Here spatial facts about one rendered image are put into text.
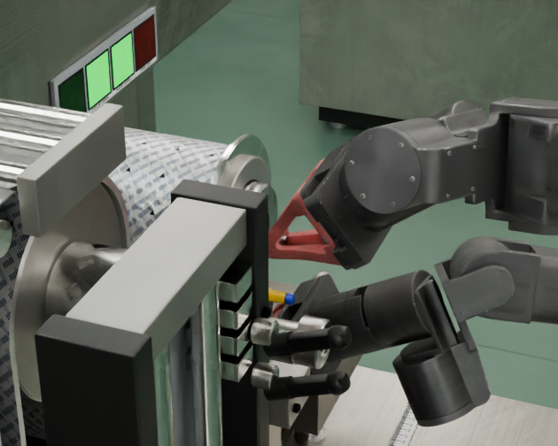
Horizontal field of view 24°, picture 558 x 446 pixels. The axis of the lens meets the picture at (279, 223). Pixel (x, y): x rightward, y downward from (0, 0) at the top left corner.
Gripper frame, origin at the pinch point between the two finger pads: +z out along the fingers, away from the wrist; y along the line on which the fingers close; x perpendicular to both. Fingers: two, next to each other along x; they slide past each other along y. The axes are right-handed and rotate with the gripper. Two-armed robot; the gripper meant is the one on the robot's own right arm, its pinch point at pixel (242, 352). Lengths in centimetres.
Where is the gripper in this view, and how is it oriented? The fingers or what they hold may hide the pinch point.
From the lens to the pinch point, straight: 118.6
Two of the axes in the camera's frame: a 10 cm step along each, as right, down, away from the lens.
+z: -8.2, 2.7, 5.1
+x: -4.5, -8.5, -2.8
